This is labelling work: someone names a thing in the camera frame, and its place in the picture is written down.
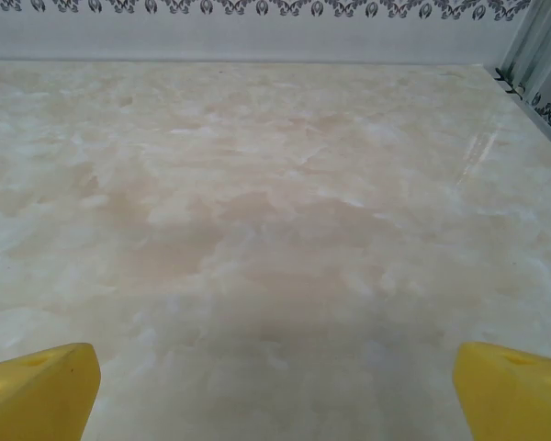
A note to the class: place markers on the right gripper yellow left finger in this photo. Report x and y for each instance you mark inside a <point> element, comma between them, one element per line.
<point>37,399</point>

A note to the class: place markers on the aluminium corner frame post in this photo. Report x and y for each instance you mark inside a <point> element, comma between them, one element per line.
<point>532,41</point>

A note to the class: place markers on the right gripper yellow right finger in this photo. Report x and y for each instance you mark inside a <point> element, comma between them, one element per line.
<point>514,399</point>

